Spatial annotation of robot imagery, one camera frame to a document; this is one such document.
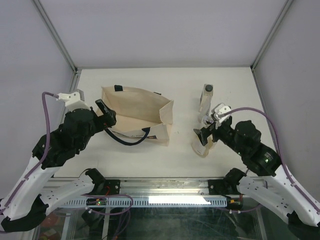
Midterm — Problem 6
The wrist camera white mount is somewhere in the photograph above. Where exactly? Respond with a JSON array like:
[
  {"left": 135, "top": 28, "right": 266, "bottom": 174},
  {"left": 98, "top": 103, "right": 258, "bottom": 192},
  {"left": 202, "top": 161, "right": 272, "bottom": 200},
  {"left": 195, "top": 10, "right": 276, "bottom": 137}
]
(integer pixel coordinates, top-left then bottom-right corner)
[
  {"left": 57, "top": 89, "right": 91, "bottom": 112},
  {"left": 211, "top": 103, "right": 231, "bottom": 124}
]

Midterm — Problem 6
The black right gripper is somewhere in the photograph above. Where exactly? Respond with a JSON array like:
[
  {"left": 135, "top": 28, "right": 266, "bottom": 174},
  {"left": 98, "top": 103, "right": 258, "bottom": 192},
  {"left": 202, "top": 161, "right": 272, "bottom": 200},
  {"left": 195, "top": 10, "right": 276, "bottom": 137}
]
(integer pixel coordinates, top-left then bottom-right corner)
[{"left": 193, "top": 117, "right": 246, "bottom": 157}]

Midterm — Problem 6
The right aluminium frame post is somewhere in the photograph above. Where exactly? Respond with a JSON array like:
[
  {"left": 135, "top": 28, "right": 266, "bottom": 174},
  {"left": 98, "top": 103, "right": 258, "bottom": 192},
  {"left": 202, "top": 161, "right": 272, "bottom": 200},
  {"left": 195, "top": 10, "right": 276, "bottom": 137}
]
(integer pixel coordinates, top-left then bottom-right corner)
[{"left": 249, "top": 0, "right": 295, "bottom": 72}]

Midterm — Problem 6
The clear square bottle black cap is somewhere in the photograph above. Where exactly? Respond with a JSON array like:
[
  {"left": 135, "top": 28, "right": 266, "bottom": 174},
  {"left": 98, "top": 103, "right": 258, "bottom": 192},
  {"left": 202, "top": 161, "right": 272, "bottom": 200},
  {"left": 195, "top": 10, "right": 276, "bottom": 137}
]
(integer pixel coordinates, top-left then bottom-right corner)
[{"left": 198, "top": 84, "right": 214, "bottom": 113}]

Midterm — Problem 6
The clear yellow liquid bottle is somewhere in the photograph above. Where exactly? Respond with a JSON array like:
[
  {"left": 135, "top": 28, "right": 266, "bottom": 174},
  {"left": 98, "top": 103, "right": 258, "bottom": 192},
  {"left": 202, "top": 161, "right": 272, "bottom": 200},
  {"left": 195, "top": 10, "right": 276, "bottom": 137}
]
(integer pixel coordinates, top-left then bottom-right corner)
[{"left": 191, "top": 133, "right": 216, "bottom": 158}]

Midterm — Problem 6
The grey slotted cable duct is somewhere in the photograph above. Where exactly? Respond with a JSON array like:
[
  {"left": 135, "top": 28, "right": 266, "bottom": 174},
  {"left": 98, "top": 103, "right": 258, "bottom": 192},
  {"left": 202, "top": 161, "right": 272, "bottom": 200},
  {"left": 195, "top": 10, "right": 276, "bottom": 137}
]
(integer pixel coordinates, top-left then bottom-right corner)
[{"left": 62, "top": 195, "right": 228, "bottom": 209}]

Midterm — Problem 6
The left aluminium frame post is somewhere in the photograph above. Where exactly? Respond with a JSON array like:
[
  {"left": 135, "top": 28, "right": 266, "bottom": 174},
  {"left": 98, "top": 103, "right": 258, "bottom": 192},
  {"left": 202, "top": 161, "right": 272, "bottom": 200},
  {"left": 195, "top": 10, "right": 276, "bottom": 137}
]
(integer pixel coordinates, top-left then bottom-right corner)
[{"left": 31, "top": 0, "right": 81, "bottom": 76}]

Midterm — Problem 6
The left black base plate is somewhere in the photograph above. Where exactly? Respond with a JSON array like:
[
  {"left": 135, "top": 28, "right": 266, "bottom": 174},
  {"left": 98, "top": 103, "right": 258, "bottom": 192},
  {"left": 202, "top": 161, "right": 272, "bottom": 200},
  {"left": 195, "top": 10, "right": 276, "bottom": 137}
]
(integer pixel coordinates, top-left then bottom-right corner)
[{"left": 82, "top": 174, "right": 122, "bottom": 196}]

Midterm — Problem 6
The cream canvas tote bag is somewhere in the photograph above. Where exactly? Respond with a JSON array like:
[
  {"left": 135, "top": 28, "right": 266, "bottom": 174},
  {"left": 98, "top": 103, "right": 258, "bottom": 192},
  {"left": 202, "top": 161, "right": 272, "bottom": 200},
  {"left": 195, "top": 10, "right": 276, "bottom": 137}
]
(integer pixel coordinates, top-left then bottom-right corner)
[{"left": 101, "top": 85, "right": 174, "bottom": 146}]

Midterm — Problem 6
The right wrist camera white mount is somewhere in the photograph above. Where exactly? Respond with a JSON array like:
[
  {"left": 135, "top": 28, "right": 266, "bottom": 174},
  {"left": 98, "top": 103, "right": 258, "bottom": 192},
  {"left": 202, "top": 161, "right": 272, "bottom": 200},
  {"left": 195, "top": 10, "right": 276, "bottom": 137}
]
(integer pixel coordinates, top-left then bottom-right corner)
[{"left": 211, "top": 103, "right": 231, "bottom": 124}]

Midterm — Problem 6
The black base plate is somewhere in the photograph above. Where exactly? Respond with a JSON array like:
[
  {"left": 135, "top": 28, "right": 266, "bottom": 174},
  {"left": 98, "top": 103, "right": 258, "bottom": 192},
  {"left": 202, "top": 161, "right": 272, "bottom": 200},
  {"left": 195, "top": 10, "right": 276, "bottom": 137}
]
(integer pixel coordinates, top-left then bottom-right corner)
[
  {"left": 82, "top": 174, "right": 122, "bottom": 196},
  {"left": 207, "top": 179, "right": 240, "bottom": 196}
]

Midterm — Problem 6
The round silver bottle white cap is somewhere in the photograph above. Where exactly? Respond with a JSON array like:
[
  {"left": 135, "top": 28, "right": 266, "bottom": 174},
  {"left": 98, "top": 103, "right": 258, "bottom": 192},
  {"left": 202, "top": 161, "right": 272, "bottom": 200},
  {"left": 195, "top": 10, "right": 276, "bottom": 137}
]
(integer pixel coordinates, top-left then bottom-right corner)
[{"left": 201, "top": 114, "right": 216, "bottom": 127}]

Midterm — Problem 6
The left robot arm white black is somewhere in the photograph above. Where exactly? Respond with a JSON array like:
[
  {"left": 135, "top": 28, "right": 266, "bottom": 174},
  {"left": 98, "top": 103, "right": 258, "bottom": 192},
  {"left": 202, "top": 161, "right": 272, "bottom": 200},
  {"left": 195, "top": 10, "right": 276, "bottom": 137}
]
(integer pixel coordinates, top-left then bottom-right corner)
[{"left": 0, "top": 99, "right": 117, "bottom": 233}]

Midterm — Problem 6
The aluminium mounting rail front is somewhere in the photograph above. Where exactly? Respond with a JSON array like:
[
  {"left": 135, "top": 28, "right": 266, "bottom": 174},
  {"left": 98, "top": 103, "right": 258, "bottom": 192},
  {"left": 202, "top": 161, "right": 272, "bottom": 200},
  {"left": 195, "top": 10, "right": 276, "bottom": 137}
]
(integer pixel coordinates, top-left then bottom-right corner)
[{"left": 106, "top": 177, "right": 223, "bottom": 198}]

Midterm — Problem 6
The aluminium frame post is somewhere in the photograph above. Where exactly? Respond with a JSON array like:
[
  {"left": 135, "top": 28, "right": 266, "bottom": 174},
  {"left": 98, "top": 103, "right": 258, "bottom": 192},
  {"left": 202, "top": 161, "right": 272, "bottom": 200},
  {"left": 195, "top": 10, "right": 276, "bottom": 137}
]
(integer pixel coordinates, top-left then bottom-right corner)
[
  {"left": 31, "top": 0, "right": 81, "bottom": 76},
  {"left": 249, "top": 0, "right": 295, "bottom": 72}
]

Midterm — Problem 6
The aluminium frame rail back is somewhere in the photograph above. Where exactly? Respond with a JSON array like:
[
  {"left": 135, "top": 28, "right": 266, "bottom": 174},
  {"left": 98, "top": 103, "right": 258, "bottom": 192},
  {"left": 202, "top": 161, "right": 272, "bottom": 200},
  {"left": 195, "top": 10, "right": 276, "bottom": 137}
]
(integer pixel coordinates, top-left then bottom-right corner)
[{"left": 77, "top": 64, "right": 252, "bottom": 71}]

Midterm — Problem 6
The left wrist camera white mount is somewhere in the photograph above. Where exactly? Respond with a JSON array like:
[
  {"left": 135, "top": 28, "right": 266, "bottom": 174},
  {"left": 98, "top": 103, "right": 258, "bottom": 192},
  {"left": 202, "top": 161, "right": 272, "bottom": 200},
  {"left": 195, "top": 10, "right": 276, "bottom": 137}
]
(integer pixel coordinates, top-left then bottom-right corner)
[{"left": 57, "top": 89, "right": 91, "bottom": 112}]

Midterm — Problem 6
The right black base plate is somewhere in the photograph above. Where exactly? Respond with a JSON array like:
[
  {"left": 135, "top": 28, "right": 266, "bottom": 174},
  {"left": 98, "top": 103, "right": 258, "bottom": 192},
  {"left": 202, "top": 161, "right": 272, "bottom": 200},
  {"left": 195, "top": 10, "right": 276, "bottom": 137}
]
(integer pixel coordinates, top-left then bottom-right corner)
[{"left": 207, "top": 179, "right": 240, "bottom": 196}]

